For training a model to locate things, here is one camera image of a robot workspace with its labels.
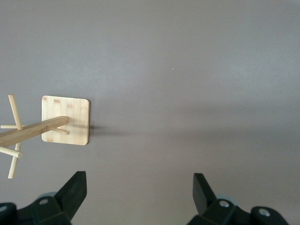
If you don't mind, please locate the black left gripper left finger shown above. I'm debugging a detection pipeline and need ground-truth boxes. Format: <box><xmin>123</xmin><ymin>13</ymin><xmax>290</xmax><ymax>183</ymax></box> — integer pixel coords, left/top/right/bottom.
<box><xmin>0</xmin><ymin>171</ymin><xmax>88</xmax><ymax>225</ymax></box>

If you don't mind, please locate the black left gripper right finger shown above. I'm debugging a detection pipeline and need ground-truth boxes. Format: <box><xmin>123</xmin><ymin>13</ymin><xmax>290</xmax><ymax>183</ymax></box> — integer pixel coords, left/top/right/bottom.
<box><xmin>187</xmin><ymin>172</ymin><xmax>288</xmax><ymax>225</ymax></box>

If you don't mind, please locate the wooden mug tree rack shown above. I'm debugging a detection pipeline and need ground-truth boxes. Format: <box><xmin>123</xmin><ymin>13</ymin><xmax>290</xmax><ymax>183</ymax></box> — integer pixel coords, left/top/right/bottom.
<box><xmin>0</xmin><ymin>94</ymin><xmax>91</xmax><ymax>179</ymax></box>

